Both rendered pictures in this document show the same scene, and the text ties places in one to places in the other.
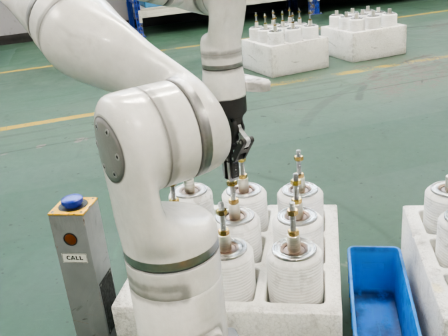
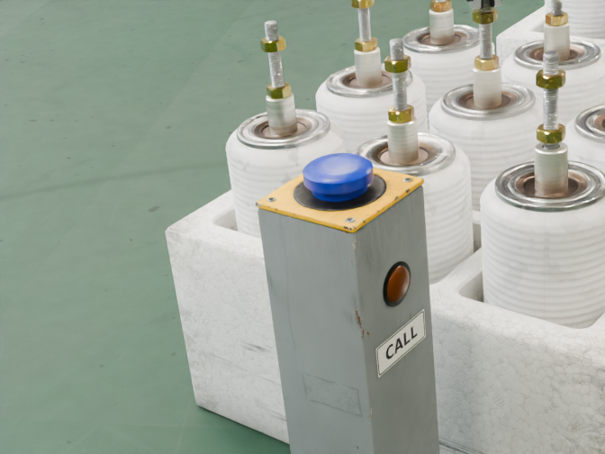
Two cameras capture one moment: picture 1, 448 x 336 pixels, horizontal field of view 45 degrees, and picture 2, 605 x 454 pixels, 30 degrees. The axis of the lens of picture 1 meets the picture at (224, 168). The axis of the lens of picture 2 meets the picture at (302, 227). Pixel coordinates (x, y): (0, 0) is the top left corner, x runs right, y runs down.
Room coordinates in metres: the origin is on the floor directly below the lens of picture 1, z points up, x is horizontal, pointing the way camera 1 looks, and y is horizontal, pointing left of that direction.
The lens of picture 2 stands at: (0.64, 0.80, 0.59)
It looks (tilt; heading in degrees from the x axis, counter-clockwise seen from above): 27 degrees down; 300
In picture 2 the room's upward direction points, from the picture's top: 7 degrees counter-clockwise
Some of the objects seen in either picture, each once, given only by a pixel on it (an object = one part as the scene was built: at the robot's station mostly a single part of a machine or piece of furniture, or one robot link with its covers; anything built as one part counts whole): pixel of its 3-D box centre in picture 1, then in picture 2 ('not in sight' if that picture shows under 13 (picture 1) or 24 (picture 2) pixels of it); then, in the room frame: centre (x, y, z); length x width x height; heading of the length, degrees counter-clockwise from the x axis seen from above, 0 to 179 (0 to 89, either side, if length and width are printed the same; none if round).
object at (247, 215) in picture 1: (235, 216); (487, 102); (0.93, -0.01, 0.25); 0.08 x 0.08 x 0.01
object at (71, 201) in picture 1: (72, 202); (338, 181); (0.91, 0.29, 0.32); 0.04 x 0.04 x 0.02
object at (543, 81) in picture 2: not in sight; (550, 78); (0.84, 0.13, 0.33); 0.02 x 0.02 x 0.01; 61
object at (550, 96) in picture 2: not in sight; (550, 108); (0.84, 0.13, 0.31); 0.01 x 0.01 x 0.08
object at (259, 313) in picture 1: (241, 286); (493, 274); (0.93, -0.01, 0.09); 0.39 x 0.39 x 0.18; 78
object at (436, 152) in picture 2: not in sight; (403, 156); (0.95, 0.10, 0.25); 0.08 x 0.08 x 0.01
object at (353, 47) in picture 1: (362, 39); not in sight; (3.53, -0.97, 0.09); 0.39 x 0.39 x 0.18; 18
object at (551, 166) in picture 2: not in sight; (551, 168); (0.84, 0.13, 0.26); 0.02 x 0.02 x 0.03
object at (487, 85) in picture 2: (234, 210); (487, 86); (0.93, -0.01, 0.26); 0.02 x 0.02 x 0.03
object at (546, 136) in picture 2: not in sight; (551, 132); (0.84, 0.13, 0.29); 0.02 x 0.02 x 0.01; 61
